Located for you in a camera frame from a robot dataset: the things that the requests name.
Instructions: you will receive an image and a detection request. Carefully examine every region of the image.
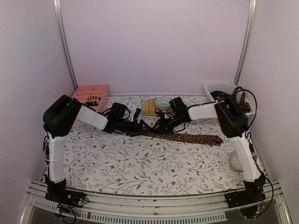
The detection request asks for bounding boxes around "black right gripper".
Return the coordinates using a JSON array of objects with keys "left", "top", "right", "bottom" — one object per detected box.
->
[{"left": 151, "top": 115, "right": 185, "bottom": 135}]

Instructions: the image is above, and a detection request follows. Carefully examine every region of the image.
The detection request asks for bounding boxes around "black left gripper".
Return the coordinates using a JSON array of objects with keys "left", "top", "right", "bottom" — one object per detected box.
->
[{"left": 117, "top": 119, "right": 153, "bottom": 138}]

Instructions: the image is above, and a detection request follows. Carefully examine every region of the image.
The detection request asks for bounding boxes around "brown floral tie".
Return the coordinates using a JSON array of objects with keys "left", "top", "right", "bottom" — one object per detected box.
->
[{"left": 142, "top": 130, "right": 224, "bottom": 147}]

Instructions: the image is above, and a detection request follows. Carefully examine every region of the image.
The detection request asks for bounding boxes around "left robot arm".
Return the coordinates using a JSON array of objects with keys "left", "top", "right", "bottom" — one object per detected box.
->
[{"left": 43, "top": 95, "right": 152, "bottom": 203}]

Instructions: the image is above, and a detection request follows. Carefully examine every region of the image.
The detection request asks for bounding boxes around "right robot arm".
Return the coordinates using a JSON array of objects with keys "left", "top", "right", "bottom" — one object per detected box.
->
[{"left": 153, "top": 94, "right": 269, "bottom": 203}]

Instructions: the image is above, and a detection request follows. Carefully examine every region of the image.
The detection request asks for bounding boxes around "bamboo mat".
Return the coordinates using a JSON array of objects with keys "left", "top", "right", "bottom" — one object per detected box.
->
[{"left": 142, "top": 99, "right": 171, "bottom": 115}]

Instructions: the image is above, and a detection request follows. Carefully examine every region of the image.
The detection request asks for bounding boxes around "light green ceramic bowl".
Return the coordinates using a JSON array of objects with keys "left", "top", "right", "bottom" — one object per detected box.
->
[{"left": 154, "top": 97, "right": 171, "bottom": 111}]

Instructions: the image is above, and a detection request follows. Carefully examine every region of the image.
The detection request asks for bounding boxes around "rolled black patterned tie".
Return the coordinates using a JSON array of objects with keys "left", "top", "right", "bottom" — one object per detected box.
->
[{"left": 85, "top": 96, "right": 101, "bottom": 107}]

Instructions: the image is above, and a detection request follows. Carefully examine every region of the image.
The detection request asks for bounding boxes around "pink divided organizer tray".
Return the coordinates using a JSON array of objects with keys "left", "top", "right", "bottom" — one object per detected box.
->
[{"left": 72, "top": 84, "right": 109, "bottom": 112}]

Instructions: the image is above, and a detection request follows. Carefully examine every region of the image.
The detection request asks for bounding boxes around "patterned glass bowl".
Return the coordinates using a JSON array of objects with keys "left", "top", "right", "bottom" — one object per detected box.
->
[{"left": 229, "top": 150, "right": 243, "bottom": 172}]

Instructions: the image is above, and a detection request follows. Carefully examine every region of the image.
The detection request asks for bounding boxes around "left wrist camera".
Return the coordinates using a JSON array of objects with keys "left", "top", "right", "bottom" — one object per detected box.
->
[{"left": 131, "top": 108, "right": 142, "bottom": 121}]

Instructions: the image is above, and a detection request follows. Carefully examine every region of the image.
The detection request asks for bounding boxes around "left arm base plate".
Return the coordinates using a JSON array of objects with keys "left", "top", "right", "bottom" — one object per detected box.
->
[{"left": 45, "top": 190, "right": 89, "bottom": 208}]

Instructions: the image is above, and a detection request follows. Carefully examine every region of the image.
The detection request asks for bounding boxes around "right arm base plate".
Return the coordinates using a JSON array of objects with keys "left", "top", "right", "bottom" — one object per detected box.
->
[{"left": 224, "top": 189, "right": 266, "bottom": 208}]

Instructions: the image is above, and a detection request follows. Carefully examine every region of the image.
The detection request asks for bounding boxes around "aluminium front rail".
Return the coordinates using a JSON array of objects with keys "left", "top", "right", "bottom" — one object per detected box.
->
[{"left": 20, "top": 182, "right": 294, "bottom": 224}]

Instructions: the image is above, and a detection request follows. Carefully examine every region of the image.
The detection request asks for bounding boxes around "aluminium left corner post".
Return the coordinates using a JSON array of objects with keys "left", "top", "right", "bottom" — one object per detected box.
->
[{"left": 53, "top": 0, "right": 78, "bottom": 90}]

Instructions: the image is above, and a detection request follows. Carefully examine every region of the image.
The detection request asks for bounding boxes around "aluminium corner post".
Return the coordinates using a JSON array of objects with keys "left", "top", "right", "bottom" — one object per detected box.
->
[
  {"left": 53, "top": 0, "right": 78, "bottom": 90},
  {"left": 234, "top": 0, "right": 257, "bottom": 86}
]

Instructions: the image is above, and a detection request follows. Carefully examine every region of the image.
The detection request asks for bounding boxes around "aluminium right corner post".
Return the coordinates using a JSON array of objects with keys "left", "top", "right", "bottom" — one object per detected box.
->
[{"left": 234, "top": 0, "right": 257, "bottom": 86}]

